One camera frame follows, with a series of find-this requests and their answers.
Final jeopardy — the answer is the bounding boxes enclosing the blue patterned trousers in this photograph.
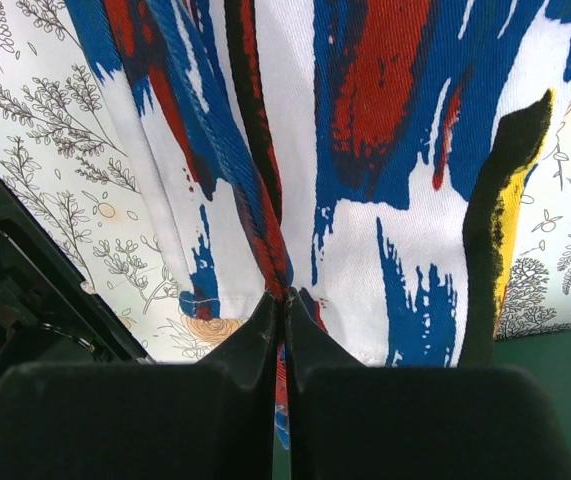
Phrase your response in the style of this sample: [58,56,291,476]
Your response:
[62,0,571,449]

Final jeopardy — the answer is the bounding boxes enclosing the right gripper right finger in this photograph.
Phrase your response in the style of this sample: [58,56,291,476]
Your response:
[284,292,571,479]

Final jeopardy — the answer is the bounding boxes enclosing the floral table mat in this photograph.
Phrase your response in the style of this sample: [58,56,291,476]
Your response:
[0,0,571,366]

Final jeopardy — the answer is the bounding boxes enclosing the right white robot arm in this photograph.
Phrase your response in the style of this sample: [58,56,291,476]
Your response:
[0,181,571,479]

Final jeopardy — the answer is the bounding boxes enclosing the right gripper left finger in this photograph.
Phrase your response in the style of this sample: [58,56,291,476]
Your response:
[0,295,279,479]

